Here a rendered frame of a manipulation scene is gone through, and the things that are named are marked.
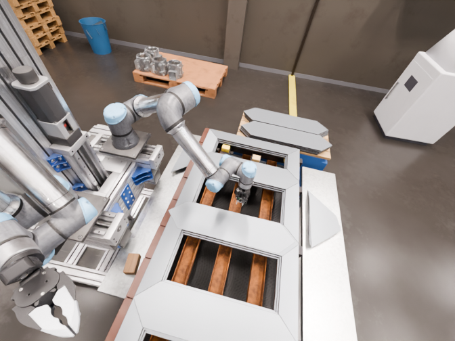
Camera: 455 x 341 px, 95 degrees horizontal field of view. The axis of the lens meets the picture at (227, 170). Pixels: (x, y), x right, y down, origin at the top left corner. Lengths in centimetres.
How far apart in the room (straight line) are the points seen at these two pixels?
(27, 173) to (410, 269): 286
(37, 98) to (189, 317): 105
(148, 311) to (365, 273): 195
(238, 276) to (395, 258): 176
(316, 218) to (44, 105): 148
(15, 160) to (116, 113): 61
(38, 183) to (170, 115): 48
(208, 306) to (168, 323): 17
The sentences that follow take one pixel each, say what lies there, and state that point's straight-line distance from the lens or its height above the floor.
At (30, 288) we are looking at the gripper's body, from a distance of 61.
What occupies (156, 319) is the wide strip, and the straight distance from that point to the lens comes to 114.
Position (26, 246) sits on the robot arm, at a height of 146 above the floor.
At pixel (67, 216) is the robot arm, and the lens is 77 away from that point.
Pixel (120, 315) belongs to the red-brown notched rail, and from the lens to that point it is 120.
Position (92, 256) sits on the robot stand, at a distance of 203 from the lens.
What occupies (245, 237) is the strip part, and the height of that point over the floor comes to 85.
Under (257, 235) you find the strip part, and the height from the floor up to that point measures 85.
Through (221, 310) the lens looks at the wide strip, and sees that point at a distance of 112.
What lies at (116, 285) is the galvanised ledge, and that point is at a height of 68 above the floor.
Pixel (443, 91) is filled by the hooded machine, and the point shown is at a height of 85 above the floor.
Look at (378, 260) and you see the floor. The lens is 265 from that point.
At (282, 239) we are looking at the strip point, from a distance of 127.
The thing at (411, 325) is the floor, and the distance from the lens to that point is 260.
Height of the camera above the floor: 197
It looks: 51 degrees down
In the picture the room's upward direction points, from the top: 9 degrees clockwise
